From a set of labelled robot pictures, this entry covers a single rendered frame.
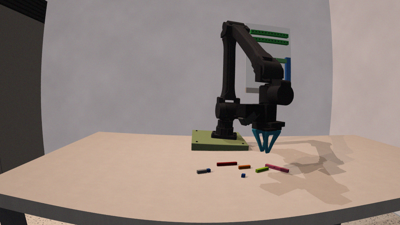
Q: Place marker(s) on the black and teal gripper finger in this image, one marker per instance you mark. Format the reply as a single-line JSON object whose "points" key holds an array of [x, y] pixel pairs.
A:
{"points": [[265, 136], [257, 137]]}

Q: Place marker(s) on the lime green rod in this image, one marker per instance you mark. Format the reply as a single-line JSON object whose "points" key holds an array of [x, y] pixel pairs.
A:
{"points": [[262, 169]]}

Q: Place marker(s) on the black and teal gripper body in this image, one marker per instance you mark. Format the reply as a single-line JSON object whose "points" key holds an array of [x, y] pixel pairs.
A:
{"points": [[269, 126]]}

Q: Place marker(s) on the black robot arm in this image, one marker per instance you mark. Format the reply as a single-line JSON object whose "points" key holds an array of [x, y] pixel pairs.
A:
{"points": [[267, 70]]}

